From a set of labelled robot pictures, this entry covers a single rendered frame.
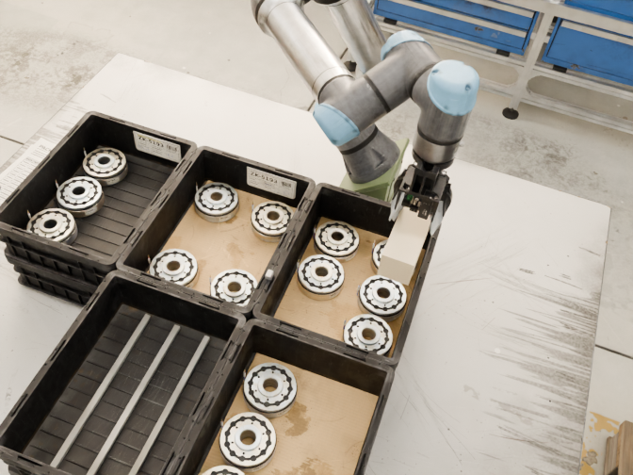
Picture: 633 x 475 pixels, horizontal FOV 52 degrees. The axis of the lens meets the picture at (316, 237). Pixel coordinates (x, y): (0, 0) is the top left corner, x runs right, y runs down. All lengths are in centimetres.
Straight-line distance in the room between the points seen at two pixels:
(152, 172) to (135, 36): 201
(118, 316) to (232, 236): 32
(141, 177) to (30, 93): 174
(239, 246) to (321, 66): 54
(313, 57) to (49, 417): 81
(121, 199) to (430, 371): 83
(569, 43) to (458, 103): 218
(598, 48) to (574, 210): 131
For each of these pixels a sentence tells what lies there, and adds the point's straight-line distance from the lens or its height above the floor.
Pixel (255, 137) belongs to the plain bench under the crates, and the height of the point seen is 70.
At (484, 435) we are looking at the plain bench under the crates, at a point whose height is 70.
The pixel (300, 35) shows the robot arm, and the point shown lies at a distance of 121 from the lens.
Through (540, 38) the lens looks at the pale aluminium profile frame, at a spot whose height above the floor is 43.
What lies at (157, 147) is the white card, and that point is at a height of 89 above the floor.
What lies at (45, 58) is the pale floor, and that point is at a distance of 357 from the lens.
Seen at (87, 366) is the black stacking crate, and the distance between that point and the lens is 139.
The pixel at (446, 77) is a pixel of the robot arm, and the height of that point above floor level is 144.
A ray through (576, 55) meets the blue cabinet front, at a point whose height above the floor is 40.
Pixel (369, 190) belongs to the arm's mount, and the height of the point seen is 81.
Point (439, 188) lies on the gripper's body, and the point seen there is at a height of 123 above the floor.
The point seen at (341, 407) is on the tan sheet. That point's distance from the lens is 131.
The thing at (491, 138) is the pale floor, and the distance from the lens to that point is 322.
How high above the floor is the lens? 202
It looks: 51 degrees down
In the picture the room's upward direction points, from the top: 7 degrees clockwise
